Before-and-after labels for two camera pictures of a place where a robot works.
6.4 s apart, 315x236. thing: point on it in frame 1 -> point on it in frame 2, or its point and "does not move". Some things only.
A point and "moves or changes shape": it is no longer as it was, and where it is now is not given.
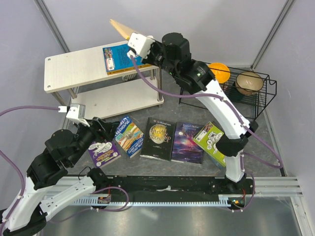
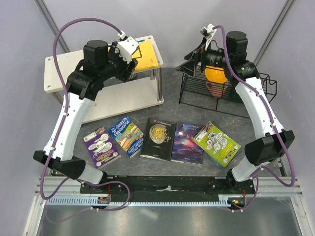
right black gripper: (154, 45) -> (194, 58)
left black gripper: (109, 128) -> (128, 71)
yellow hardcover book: (125, 31) moves or changes shape
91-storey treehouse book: (129, 137) does not move
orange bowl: (221, 72) does not move
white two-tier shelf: (80, 77) does not move
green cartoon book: (206, 139) does not move
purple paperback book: (104, 153) does not move
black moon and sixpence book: (158, 138) does not move
